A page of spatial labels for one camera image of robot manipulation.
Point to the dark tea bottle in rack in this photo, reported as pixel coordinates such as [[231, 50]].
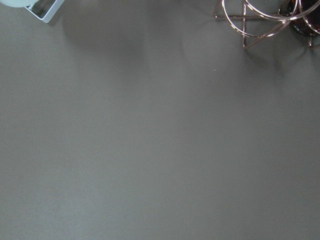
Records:
[[309, 25]]

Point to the pale green cup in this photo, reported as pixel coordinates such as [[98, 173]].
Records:
[[18, 3]]

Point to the copper wire bottle rack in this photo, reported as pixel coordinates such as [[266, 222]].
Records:
[[238, 22]]

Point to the white wire cup rack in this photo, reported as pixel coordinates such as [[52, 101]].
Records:
[[45, 10]]

